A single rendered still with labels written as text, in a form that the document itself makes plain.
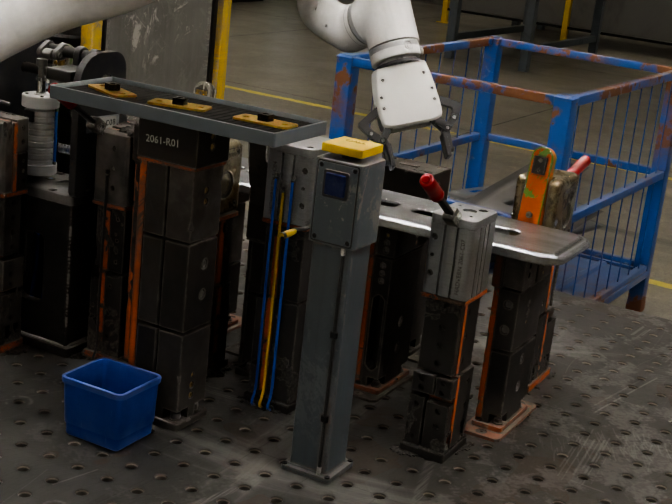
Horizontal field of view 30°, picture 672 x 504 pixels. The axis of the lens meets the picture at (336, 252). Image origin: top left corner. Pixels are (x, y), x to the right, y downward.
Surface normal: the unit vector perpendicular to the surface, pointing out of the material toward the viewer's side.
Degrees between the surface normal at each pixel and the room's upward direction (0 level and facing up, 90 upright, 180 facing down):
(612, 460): 0
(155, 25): 92
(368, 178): 90
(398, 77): 67
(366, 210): 90
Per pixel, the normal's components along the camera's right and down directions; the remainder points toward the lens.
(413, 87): 0.11, -0.11
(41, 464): 0.11, -0.95
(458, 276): -0.47, 0.20
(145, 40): 0.91, 0.19
